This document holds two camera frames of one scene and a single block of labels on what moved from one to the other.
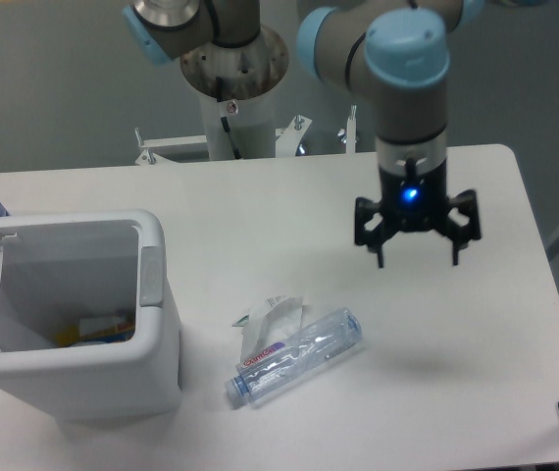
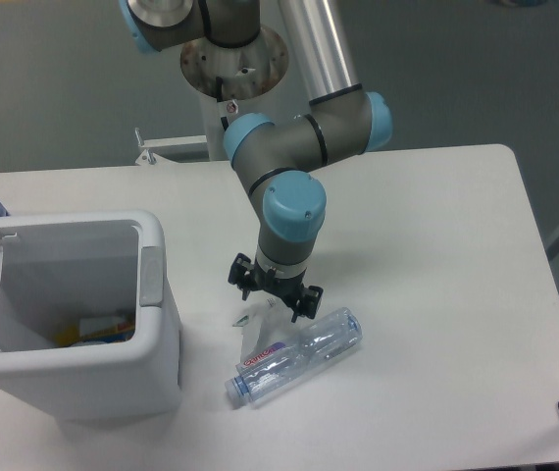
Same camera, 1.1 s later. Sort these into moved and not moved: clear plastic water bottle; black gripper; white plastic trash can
Moved: black gripper
Not moved: white plastic trash can; clear plastic water bottle
